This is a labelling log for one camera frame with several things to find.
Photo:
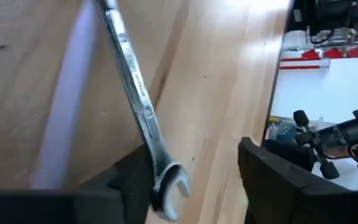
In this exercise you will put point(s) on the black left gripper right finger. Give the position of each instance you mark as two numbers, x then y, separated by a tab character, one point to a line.
291	205

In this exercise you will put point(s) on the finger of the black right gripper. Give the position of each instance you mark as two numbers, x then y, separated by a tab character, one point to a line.
301	118
329	170

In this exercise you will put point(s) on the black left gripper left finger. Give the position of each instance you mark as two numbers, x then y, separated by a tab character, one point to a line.
73	208

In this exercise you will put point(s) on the lavender plastic pen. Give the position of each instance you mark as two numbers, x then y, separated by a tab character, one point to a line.
64	109

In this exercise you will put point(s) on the chrome combination wrench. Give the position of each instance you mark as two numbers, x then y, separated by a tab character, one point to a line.
135	77

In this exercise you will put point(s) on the red storage bin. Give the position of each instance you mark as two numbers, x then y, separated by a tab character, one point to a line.
357	52
311	55
333	53

